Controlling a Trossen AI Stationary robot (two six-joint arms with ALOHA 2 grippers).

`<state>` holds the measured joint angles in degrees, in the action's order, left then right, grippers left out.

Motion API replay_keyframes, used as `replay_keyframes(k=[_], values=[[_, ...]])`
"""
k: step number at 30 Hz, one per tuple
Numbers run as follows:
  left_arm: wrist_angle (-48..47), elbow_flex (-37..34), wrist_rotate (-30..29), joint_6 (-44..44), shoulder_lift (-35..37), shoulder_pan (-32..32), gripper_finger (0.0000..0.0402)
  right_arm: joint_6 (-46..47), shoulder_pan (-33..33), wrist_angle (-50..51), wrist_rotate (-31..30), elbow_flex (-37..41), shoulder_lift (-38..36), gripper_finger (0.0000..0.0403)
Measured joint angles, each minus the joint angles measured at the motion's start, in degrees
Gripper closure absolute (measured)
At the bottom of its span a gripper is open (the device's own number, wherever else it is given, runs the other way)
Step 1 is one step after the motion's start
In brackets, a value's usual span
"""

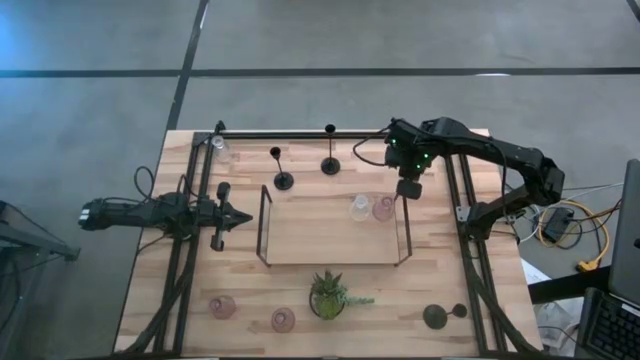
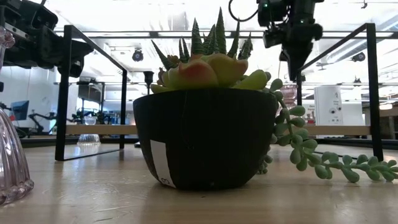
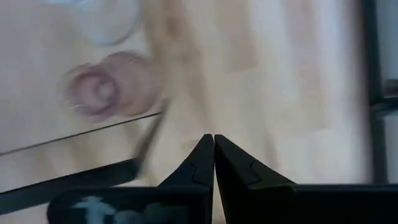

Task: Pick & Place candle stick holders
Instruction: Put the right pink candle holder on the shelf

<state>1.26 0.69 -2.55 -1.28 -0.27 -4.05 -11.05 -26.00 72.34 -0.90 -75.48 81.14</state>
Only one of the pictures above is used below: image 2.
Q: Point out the potted succulent plant black pot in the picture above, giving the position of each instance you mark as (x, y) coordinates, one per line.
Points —
(205, 140)

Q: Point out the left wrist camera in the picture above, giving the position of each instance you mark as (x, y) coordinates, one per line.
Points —
(37, 17)

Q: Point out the wooden shelf riser black frame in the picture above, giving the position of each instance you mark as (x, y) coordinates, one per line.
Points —
(93, 129)

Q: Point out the black table frame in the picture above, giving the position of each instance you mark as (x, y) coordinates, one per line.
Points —
(357, 143)

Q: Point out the black hanging cabinet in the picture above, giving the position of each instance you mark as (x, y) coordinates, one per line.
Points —
(90, 92)

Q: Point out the background black robot arm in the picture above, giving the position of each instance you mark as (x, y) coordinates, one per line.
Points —
(40, 119)

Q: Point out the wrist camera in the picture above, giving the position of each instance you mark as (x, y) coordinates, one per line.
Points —
(272, 12)
(37, 17)

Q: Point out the blue computer monitor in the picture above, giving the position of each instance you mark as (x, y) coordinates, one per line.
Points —
(20, 110)

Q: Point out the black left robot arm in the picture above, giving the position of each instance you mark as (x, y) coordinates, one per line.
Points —
(7, 12)

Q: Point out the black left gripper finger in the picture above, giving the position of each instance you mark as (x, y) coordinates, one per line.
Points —
(76, 71)
(82, 54)

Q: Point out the clear glass candle holder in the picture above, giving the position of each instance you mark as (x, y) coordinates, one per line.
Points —
(89, 140)

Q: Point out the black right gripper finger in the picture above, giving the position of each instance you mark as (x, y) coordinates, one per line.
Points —
(290, 65)
(301, 62)

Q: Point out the pink glass candle holder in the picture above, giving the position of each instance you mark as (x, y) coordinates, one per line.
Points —
(12, 174)
(289, 93)

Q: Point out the black ceiling spotlight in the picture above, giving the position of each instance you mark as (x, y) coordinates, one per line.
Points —
(137, 55)
(359, 56)

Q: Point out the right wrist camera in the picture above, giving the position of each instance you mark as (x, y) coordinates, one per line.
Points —
(272, 12)

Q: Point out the white box appliance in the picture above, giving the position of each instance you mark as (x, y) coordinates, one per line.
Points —
(326, 102)

